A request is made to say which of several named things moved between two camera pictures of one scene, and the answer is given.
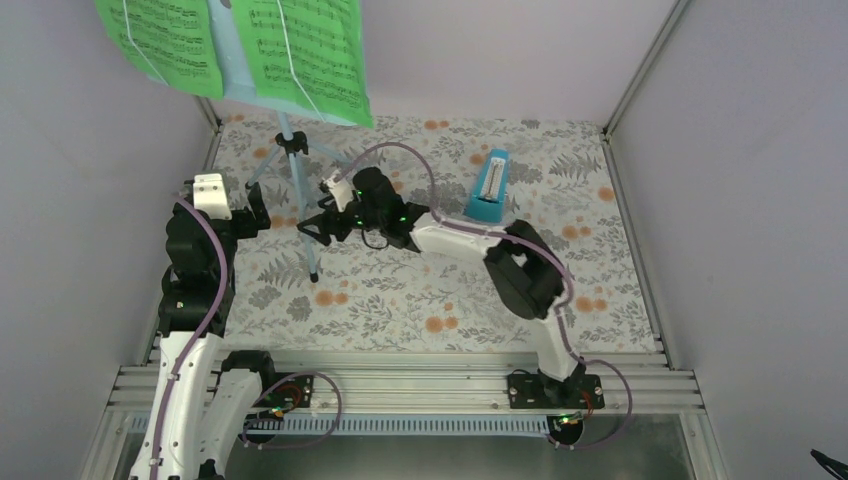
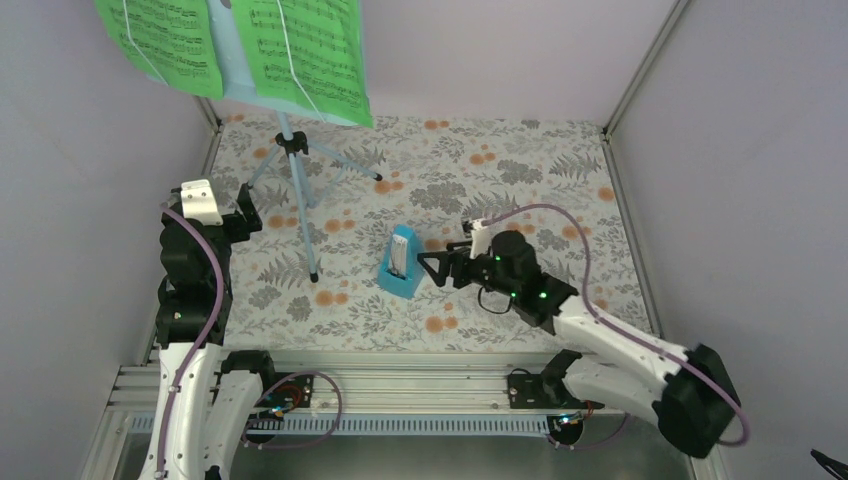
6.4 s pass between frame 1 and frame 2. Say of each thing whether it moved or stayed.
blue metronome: moved
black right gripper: moved
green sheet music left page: stayed
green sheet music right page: stayed
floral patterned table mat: stayed
